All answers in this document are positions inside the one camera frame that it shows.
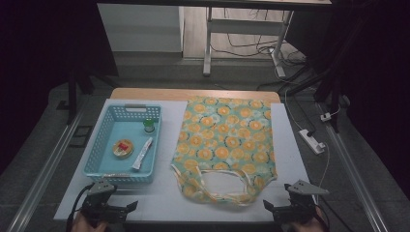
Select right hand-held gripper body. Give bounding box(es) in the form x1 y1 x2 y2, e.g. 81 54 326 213
273 179 331 225

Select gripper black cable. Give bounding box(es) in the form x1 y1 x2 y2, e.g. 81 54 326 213
65 183 95 232
312 194 331 232

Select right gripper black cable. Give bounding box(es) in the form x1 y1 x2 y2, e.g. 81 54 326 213
312 194 331 232

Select white tube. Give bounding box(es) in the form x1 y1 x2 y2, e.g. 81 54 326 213
131 136 155 171

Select small green-capped bottle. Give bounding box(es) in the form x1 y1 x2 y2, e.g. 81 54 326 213
142 118 156 134

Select black floor plate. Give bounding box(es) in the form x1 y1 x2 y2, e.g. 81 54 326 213
69 125 95 149

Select black floor cables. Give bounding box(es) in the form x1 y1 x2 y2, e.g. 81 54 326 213
210 9 308 66

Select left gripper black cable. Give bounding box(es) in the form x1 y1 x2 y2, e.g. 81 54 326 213
65 183 95 232

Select white power strip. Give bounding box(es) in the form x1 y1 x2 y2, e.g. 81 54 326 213
297 128 327 156

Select white cabinet panel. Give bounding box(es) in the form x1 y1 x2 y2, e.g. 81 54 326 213
97 3 186 54

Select person's right hand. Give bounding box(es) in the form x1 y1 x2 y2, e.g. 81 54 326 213
285 206 327 232

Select thin white cable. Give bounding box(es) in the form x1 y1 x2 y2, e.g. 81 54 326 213
274 62 307 132

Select blue plastic basket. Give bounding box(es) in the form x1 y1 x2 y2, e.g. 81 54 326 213
81 103 163 186

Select aluminium floor rail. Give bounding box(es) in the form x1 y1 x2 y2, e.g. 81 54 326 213
6 96 91 232
316 101 391 232

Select white power strip cable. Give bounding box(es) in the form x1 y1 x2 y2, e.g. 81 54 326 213
316 142 332 205

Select black metal stand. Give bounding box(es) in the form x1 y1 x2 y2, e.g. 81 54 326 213
312 72 353 133
56 62 121 126

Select white foam board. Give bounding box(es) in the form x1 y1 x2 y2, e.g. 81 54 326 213
53 98 324 223

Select white desk frame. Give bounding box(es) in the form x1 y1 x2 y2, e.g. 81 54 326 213
202 6 295 78

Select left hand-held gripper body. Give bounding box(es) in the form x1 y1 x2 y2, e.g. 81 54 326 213
80 179 130 225

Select person's left hand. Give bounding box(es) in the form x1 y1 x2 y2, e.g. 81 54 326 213
70 212 108 232

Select orange floral tote bag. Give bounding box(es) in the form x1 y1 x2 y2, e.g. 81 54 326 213
170 95 279 208

